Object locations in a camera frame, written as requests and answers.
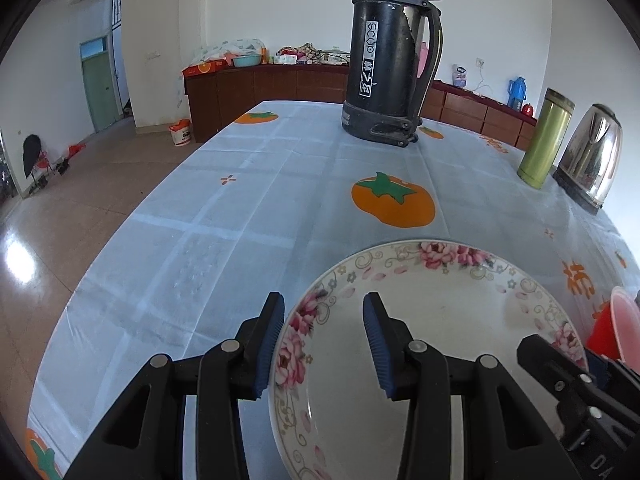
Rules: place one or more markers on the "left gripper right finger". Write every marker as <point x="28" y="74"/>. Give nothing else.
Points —
<point x="504" y="436"/>

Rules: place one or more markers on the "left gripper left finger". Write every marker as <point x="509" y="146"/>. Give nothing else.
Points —
<point x="141" y="434"/>

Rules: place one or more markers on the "red pink plastic bowl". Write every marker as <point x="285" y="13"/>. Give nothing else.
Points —
<point x="616" y="332"/>

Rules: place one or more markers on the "pink floral rim plate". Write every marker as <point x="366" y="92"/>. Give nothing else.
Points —
<point x="329" y="414"/>

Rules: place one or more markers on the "stainless steel electric kettle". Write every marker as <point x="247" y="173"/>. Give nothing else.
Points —
<point x="588" y="166"/>

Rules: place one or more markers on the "green thermos tumbler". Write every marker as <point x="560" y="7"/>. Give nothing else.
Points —
<point x="556" y="113"/>

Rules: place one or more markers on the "persimmon print tablecloth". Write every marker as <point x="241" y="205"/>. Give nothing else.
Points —
<point x="271" y="205"/>

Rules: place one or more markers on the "white plastic bucket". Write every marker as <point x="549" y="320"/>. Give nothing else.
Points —
<point x="180" y="132"/>

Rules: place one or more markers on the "black chair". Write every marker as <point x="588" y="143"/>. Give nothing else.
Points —
<point x="36" y="163"/>

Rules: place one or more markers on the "blue thermos jug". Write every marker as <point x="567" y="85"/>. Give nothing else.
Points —
<point x="517" y="93"/>

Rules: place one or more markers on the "dark red wooden sideboard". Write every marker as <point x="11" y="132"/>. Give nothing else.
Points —
<point x="217" y="97"/>

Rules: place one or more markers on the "green door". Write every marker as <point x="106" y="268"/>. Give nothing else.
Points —
<point x="97" y="75"/>

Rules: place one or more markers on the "pink thermos bottle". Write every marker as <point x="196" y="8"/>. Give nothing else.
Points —
<point x="423" y="55"/>

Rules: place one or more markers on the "black steel thermos jug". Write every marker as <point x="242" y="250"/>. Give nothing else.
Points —
<point x="384" y="97"/>

